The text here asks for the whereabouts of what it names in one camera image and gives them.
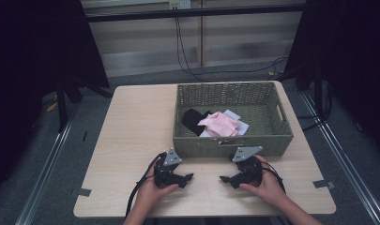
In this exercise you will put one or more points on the black metal stand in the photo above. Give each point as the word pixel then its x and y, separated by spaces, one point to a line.
pixel 318 90
pixel 61 106

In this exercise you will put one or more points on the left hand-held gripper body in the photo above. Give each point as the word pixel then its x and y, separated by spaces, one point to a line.
pixel 165 175

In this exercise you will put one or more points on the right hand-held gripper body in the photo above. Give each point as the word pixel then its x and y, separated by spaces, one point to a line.
pixel 248 173

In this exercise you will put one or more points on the pink cloth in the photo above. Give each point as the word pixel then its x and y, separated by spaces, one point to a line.
pixel 220 125

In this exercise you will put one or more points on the metal floor rail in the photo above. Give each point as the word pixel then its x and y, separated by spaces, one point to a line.
pixel 47 168
pixel 347 162

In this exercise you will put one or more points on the person's left hand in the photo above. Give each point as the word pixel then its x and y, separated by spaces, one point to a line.
pixel 151 195

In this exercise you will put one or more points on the person's right hand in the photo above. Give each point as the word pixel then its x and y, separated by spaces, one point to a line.
pixel 267 187

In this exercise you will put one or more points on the grey tape piece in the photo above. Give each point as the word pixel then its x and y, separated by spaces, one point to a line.
pixel 83 192
pixel 322 184

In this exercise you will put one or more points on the white power outlet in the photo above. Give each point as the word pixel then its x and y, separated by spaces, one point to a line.
pixel 179 4

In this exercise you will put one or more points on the yellow floor scrap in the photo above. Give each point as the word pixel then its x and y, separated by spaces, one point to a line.
pixel 52 107

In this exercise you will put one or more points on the white cloth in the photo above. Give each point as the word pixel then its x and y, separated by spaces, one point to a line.
pixel 243 126

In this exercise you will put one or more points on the black cloth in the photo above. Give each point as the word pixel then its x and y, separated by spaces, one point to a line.
pixel 192 120

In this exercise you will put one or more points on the black curtain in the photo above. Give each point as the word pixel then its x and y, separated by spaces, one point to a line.
pixel 350 47
pixel 37 47

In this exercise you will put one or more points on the green woven basket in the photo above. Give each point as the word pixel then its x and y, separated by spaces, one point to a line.
pixel 269 137

